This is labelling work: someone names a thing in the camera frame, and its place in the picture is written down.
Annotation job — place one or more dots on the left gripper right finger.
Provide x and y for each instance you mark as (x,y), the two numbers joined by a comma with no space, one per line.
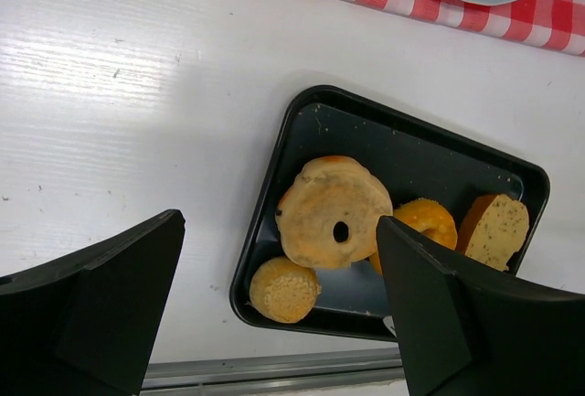
(464,328)

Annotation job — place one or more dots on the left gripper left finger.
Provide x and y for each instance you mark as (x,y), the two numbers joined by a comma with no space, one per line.
(85,323)

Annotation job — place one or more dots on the small round bun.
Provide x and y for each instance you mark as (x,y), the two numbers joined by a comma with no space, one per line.
(284,291)

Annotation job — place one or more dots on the speckled bread slice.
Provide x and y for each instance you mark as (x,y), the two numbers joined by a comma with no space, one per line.
(493,230)

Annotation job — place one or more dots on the orange glazed donut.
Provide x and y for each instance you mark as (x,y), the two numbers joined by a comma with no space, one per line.
(431,219)

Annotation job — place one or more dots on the black baking tray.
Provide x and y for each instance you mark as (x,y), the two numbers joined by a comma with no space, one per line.
(412,158)

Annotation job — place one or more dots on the pale bagel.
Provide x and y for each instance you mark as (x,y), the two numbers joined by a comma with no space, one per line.
(327,218)

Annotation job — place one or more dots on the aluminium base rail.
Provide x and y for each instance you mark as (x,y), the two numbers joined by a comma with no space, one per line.
(274,374)

